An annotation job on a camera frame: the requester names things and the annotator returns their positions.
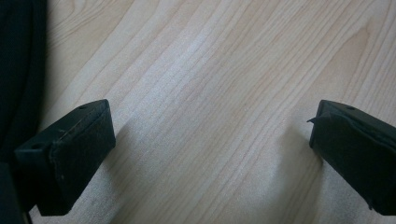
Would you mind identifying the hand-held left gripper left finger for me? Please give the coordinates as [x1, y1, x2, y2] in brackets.
[13, 99, 117, 217]

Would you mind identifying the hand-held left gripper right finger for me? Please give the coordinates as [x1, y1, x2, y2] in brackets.
[306, 99, 396, 217]

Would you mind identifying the dark cloth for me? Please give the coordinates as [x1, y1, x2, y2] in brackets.
[0, 0, 49, 162]

